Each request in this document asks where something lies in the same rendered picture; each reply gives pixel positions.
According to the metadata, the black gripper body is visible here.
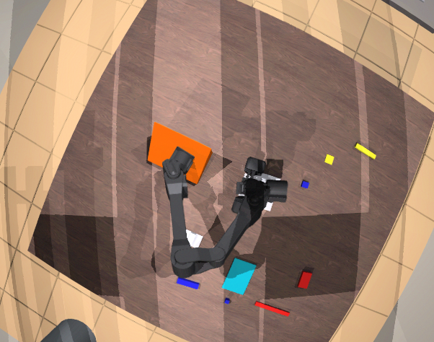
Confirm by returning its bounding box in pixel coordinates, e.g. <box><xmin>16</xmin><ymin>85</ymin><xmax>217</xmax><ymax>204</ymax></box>
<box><xmin>231</xmin><ymin>157</ymin><xmax>266</xmax><ymax>214</ymax></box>

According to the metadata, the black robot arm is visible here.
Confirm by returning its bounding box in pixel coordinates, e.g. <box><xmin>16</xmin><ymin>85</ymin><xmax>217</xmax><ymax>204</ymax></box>
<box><xmin>162</xmin><ymin>146</ymin><xmax>288</xmax><ymax>278</ymax></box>

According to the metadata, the teal rectangular plate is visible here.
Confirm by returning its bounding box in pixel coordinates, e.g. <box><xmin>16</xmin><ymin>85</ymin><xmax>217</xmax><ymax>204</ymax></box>
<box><xmin>222</xmin><ymin>258</ymin><xmax>256</xmax><ymax>295</ymax></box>

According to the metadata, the yellow square block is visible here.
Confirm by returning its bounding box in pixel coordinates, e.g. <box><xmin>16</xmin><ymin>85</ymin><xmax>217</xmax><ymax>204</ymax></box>
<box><xmin>325</xmin><ymin>154</ymin><xmax>334</xmax><ymax>165</ymax></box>

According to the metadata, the yellow rectangular bar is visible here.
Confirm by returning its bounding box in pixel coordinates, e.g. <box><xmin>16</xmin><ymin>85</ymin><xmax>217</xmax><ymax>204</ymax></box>
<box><xmin>354</xmin><ymin>144</ymin><xmax>376</xmax><ymax>159</ymax></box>

